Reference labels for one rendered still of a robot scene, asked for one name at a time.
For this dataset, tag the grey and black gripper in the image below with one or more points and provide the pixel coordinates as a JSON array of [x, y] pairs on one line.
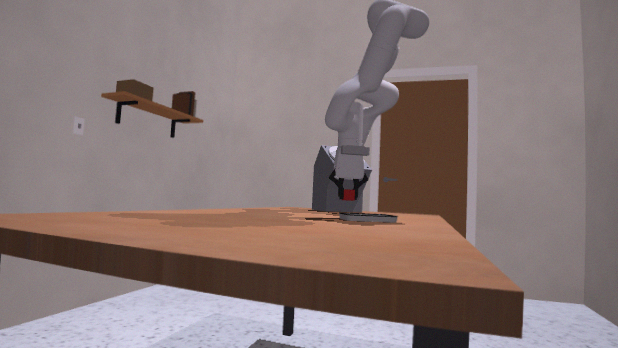
[[351, 166]]

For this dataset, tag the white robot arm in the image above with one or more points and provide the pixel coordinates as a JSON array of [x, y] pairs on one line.
[[386, 32]]

